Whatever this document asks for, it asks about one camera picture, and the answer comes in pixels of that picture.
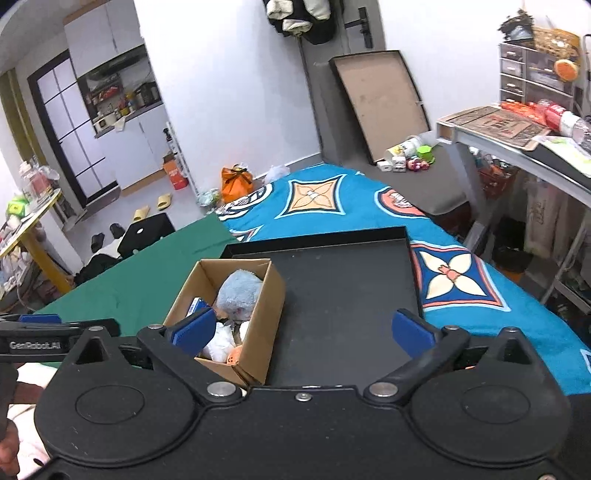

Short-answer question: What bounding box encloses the green cloth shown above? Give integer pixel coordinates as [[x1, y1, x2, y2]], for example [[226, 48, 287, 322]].
[[40, 214, 235, 336]]

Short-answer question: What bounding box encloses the blue tissue pack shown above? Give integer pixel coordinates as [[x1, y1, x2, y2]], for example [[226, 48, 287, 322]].
[[186, 297, 211, 319]]

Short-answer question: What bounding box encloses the yellow slipper far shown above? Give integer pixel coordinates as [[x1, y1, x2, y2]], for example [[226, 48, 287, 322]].
[[156, 193, 172, 211]]

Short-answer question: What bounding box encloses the yellow slipper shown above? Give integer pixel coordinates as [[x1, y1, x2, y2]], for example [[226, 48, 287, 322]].
[[156, 193, 172, 211], [132, 206, 150, 222]]

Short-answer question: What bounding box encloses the person's left hand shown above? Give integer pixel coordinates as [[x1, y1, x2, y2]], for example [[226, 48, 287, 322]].
[[0, 377, 45, 478]]

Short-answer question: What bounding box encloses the black tray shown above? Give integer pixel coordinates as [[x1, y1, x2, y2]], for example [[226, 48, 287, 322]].
[[222, 227, 423, 389]]

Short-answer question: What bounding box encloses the yellow slipper near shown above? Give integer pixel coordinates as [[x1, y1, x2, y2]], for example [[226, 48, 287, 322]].
[[132, 206, 150, 222]]

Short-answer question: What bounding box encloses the brown cardboard box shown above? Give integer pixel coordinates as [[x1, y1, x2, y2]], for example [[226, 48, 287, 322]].
[[163, 258, 286, 387]]

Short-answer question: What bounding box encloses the grey drawer unit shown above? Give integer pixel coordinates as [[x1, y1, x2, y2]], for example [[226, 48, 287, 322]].
[[499, 43, 575, 110]]

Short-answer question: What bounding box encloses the grey desk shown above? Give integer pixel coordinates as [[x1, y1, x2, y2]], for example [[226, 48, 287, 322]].
[[436, 106, 590, 313]]

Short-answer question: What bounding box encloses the grey mattress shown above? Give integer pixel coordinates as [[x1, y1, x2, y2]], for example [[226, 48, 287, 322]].
[[341, 145, 471, 217]]

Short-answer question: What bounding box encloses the green cup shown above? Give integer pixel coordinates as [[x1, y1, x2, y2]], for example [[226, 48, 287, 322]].
[[417, 145, 435, 164]]

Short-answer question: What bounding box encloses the orange bag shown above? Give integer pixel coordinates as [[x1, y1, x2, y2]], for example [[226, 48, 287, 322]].
[[221, 165, 253, 204]]

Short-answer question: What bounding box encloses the black stool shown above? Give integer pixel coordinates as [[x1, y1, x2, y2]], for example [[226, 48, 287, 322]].
[[117, 213, 175, 259]]

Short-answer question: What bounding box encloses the brown board black frame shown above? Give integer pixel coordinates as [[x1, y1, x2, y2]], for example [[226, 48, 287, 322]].
[[329, 50, 431, 164]]

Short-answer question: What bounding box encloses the yellow table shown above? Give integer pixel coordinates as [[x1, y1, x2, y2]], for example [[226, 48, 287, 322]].
[[1, 189, 72, 294]]

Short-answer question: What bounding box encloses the blue patterned blanket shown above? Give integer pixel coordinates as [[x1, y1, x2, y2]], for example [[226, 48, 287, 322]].
[[216, 164, 590, 395]]

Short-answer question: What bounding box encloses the orange cardboard box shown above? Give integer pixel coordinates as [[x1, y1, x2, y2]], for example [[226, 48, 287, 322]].
[[162, 153, 188, 190]]

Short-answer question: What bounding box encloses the white kitchen cabinet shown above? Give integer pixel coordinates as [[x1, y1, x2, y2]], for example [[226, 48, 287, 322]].
[[98, 103, 169, 189]]

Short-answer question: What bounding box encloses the clear bag white filling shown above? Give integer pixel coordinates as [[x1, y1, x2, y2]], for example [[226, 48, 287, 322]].
[[200, 321, 236, 363]]

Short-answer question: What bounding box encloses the white container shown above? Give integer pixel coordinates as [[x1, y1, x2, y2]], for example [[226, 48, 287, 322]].
[[385, 135, 423, 160]]

